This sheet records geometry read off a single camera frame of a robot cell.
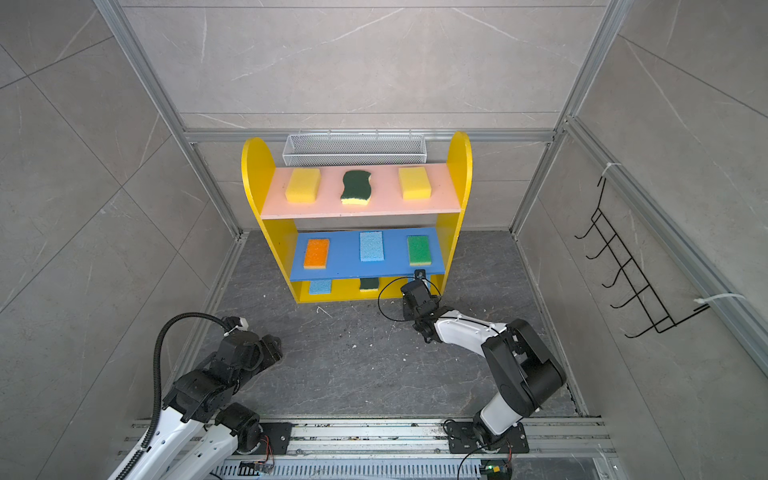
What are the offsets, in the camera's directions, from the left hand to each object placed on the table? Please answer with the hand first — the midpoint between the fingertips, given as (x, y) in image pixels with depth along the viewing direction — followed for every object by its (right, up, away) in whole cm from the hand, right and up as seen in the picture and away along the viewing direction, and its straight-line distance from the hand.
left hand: (273, 339), depth 77 cm
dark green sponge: (+24, +12, +23) cm, 35 cm away
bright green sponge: (+40, +23, +15) cm, 49 cm away
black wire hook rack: (+87, +18, -10) cm, 89 cm away
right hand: (+40, +9, +17) cm, 44 cm away
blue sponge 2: (+7, +11, +23) cm, 27 cm away
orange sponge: (+8, +22, +15) cm, 28 cm away
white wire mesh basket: (+19, +58, +21) cm, 64 cm away
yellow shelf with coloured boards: (+21, +30, +21) cm, 42 cm away
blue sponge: (+25, +25, +18) cm, 40 cm away
